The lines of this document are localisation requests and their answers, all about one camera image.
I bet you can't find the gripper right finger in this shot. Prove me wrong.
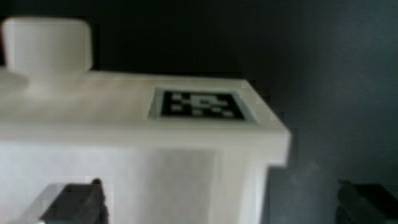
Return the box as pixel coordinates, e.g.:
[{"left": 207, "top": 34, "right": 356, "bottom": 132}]
[{"left": 335, "top": 181, "right": 398, "bottom": 224}]

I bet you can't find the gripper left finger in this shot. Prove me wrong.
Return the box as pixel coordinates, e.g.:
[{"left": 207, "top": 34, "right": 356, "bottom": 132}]
[{"left": 20, "top": 178, "right": 109, "bottom": 224}]

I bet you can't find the white front drawer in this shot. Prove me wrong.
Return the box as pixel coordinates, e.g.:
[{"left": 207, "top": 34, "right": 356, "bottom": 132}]
[{"left": 0, "top": 17, "right": 292, "bottom": 224}]

